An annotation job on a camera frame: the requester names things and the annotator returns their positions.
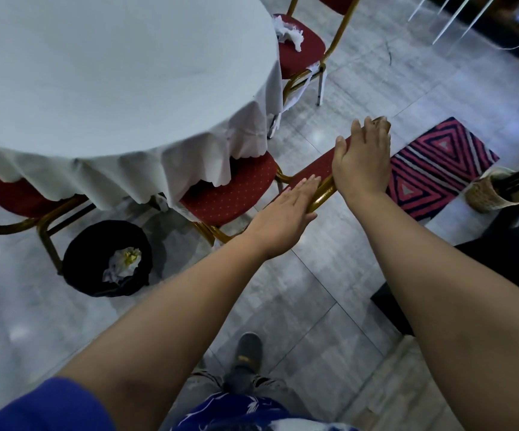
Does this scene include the black trash bin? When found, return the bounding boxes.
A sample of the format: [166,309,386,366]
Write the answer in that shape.
[61,220,153,298]

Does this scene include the red navy striped rug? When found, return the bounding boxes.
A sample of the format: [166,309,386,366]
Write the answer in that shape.
[385,116,501,223]

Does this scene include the person's right hand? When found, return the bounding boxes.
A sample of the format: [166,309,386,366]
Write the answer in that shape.
[331,116,393,204]

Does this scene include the black floor mat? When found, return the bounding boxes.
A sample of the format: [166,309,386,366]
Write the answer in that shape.
[370,219,519,338]

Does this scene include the white round tablecloth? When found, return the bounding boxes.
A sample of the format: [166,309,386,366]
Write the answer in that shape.
[0,0,285,212]

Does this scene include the person's right forearm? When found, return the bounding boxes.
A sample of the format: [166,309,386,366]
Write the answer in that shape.
[348,192,519,431]

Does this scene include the crumpled white paper waste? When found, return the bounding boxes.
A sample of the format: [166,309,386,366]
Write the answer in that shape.
[102,247,143,283]

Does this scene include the woven wicker planter basket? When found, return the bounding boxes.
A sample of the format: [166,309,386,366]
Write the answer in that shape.
[464,166,519,215]

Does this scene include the grey patterned trousers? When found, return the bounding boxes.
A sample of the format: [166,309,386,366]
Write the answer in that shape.
[164,367,315,420]

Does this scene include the crumpled white tissue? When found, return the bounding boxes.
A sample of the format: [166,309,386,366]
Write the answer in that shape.
[272,15,305,53]

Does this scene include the red gold-framed banquet chair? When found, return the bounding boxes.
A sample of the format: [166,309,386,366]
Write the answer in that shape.
[268,0,364,140]
[178,116,392,248]
[0,153,99,275]

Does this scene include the person's left hand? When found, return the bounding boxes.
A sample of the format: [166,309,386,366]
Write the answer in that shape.
[244,175,322,261]

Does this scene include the person's left forearm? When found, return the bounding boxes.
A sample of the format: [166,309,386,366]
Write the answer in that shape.
[55,232,270,431]

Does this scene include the blue shirt sleeve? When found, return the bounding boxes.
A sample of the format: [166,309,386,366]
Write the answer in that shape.
[0,376,117,431]

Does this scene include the blue white patterned shirt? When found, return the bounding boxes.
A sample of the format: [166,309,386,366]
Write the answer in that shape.
[169,392,360,431]

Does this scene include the white cloth strip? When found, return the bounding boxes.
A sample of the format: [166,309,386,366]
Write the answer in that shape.
[281,62,328,113]

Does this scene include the white metal frame legs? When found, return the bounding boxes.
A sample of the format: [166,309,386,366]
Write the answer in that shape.
[407,0,499,46]

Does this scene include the grey slipper shoe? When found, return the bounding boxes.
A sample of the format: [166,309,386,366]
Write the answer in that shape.
[232,332,264,378]

